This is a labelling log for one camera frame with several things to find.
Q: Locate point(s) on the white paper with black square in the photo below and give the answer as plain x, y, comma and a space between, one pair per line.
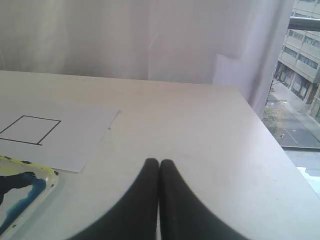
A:
59, 137

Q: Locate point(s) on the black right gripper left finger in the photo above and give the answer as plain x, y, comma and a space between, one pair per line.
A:
134, 216

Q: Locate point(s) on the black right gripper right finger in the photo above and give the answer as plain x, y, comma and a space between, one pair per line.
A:
182, 215

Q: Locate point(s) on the grey building outside window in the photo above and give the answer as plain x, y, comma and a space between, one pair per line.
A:
298, 67

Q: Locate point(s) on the white paint tray blue paint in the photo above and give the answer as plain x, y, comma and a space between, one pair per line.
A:
23, 187

